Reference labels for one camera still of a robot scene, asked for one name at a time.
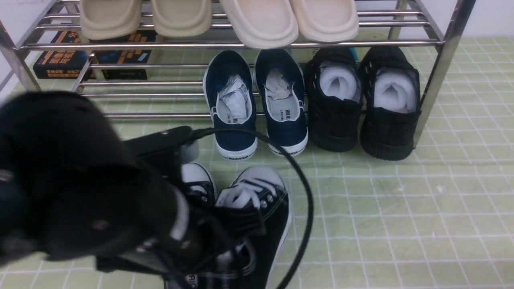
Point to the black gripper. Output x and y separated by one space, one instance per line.
204 234

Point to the black canvas sneaker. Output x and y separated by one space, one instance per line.
201 189
250 267

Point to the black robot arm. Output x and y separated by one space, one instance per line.
71 188

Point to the navy slip-on shoe left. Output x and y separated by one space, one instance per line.
227 87

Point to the navy slip-on shoe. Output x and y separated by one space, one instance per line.
227 87
280 84

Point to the navy slip-on shoe right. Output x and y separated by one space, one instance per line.
280 84

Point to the silver metal shoe rack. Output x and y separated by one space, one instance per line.
411 26

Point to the black knit shoe left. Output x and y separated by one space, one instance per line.
333 90

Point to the black knit shoe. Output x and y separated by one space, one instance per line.
391 89
333 90

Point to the black knit shoe right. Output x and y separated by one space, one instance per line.
391 89

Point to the cream slipper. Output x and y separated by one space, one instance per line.
326 21
262 24

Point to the beige slipper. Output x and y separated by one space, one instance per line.
108 19
181 18

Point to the black orange book box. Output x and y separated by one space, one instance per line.
69 64

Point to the beige slipper far left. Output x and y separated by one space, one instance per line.
108 19

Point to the cream slipper far right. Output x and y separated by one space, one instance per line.
326 21

